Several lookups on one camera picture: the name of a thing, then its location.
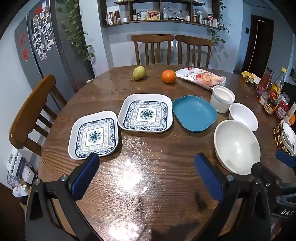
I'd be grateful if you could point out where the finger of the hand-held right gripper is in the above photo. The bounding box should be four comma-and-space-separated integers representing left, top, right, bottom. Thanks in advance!
251, 162, 287, 189
276, 149, 296, 168

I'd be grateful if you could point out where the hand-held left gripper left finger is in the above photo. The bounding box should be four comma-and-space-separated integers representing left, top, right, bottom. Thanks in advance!
25, 152, 100, 241

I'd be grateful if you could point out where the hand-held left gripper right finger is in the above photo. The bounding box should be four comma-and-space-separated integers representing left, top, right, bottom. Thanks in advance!
194, 152, 271, 241

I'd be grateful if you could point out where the large white bowl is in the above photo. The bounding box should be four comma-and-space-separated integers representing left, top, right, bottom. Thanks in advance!
214, 120, 261, 175

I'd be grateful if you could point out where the patterned square plate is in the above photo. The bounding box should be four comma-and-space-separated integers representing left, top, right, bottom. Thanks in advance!
68, 110, 119, 160
117, 93, 172, 133

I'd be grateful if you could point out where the small white bowl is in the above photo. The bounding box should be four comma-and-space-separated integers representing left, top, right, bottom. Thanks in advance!
229, 103, 259, 132

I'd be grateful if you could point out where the blue plate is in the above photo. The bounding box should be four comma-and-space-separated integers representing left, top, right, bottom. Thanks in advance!
172, 95, 218, 133

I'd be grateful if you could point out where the white straight-sided bowl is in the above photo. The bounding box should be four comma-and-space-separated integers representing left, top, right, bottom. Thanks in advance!
210, 85, 236, 113

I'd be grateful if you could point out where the beaded trivet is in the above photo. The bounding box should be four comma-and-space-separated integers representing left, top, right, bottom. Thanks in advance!
272, 124, 293, 154

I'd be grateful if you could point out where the red-label jar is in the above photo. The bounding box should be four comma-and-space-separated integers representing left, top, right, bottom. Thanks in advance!
275, 102, 289, 120

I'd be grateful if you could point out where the white tube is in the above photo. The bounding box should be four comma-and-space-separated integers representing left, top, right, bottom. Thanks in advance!
286, 102, 296, 123

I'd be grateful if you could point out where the brown jar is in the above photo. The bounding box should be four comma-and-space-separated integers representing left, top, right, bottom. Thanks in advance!
264, 98, 277, 115

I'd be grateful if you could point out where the clear plastic packet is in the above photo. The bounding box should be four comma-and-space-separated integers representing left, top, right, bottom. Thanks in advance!
279, 91, 291, 105

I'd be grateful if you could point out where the small white-label jar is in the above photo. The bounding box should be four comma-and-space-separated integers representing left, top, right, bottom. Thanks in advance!
258, 93, 269, 106

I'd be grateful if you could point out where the crumpled white paper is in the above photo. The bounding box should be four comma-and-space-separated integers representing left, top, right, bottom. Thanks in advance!
12, 184, 29, 198

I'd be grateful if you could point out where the yellow-capped bottle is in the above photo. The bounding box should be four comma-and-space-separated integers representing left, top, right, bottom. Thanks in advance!
269, 67, 287, 100

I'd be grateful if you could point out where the red sauce bottle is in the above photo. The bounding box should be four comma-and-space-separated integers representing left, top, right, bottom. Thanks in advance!
256, 68, 274, 98

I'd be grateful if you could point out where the yellow snack packet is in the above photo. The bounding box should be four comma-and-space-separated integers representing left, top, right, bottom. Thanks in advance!
241, 71, 262, 88

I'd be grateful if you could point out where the wooden chair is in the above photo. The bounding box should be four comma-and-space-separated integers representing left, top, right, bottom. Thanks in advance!
131, 34, 174, 66
175, 35, 214, 68
9, 75, 68, 156

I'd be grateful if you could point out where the white snack bag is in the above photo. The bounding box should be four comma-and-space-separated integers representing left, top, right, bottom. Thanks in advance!
175, 67, 227, 90

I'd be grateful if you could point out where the dark wooden door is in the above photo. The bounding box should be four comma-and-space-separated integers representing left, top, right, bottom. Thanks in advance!
242, 14, 275, 75

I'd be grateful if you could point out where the green pear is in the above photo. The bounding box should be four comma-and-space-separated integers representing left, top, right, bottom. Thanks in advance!
131, 66, 147, 81

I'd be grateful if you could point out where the grey refrigerator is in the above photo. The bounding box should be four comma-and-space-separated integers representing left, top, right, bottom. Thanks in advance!
14, 0, 96, 93

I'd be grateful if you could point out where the long trailing vine plant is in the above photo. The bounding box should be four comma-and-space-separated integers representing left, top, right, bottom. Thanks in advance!
57, 0, 95, 62

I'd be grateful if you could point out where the cluster of photo magnets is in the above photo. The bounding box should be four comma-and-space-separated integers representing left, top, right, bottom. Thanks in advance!
31, 0, 55, 61

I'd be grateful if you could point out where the short trailing vine plant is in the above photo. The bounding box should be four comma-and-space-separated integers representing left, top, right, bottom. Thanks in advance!
211, 0, 230, 45

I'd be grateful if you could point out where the row of condiment jars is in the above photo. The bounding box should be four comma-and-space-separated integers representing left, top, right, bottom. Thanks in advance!
106, 8, 219, 27

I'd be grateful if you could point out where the wooden wall shelf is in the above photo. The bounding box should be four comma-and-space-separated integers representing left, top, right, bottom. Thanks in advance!
98, 0, 221, 29

